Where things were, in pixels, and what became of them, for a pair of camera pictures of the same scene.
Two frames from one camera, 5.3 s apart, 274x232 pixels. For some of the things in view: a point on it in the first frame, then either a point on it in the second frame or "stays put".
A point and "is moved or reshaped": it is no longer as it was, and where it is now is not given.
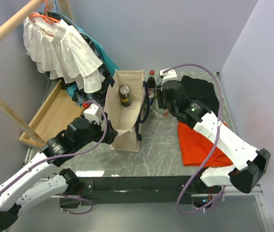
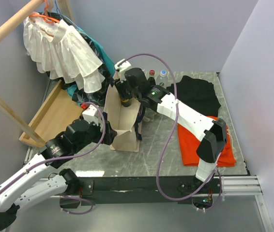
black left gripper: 100,133 stays put
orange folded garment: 195,149 stays put
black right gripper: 160,94 to 120,86
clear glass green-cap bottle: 161,113 is moved or reshaped
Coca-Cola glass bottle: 151,82 stays put
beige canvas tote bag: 127,108 stays put
